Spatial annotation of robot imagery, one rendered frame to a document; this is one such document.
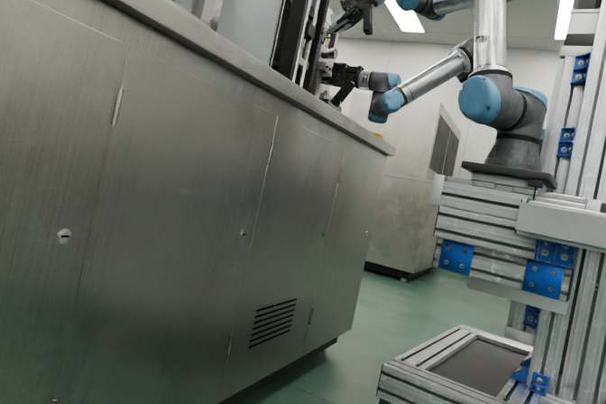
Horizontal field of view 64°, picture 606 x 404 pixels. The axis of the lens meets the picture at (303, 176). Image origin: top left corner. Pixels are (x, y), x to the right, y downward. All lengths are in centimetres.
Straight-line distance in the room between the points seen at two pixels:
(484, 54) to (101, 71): 101
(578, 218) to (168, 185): 91
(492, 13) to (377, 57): 542
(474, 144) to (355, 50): 207
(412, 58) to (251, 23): 512
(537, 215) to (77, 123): 101
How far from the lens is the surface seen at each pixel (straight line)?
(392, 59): 680
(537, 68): 652
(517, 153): 144
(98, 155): 79
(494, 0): 152
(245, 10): 178
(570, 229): 129
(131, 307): 93
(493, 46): 145
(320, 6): 172
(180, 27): 86
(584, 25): 182
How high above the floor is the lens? 66
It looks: 1 degrees up
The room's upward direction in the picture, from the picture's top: 12 degrees clockwise
